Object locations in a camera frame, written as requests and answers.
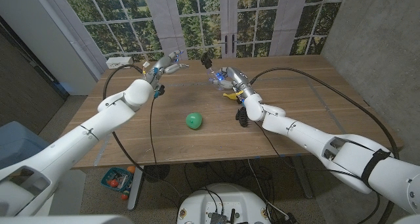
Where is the grey table leg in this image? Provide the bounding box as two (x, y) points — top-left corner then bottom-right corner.
(291, 154), (316, 199)

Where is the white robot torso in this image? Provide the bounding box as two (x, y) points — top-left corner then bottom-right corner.
(176, 183), (272, 224)

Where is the white power strip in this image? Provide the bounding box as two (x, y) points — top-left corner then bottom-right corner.
(106, 56), (134, 70)

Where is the black hair claw clip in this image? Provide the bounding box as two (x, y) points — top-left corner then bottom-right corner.
(235, 106), (249, 128)

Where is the black round fan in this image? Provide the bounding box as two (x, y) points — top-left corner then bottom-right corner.
(144, 164), (171, 184)

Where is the clear spray bottle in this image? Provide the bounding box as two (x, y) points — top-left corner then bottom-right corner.
(208, 66), (228, 91)

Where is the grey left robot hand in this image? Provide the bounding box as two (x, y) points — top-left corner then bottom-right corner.
(142, 49), (190, 84)

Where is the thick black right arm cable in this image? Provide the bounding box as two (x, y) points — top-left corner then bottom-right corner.
(251, 67), (400, 224)

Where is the printed window backdrop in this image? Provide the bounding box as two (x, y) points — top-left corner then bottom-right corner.
(29, 0), (348, 62)

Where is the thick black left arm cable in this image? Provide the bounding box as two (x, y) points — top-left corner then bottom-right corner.
(102, 63), (185, 198)

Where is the green ball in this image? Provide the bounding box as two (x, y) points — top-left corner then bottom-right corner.
(185, 112), (203, 130)

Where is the thin black right wrist wire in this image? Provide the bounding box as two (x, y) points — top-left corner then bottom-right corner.
(254, 120), (364, 181)

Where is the thin black left wrist wire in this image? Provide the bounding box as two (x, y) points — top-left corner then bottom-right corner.
(149, 97), (159, 166)

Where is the thin black wrist wire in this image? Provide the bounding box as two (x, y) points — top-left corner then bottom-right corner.
(149, 97), (159, 166)
(254, 120), (364, 181)

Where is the teal basket of toys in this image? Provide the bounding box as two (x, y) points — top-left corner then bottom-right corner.
(100, 166), (136, 201)

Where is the white table leg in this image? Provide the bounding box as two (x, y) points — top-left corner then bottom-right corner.
(127, 164), (145, 212)

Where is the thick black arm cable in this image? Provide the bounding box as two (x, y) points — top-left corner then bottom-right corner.
(251, 67), (400, 224)
(102, 63), (185, 198)

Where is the yellow toy banana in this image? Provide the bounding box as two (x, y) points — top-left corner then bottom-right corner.
(222, 91), (242, 101)

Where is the blue plastic bin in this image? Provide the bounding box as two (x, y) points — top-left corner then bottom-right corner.
(0, 120), (49, 171)

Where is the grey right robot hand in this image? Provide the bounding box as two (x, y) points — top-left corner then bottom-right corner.
(209, 66), (255, 99)

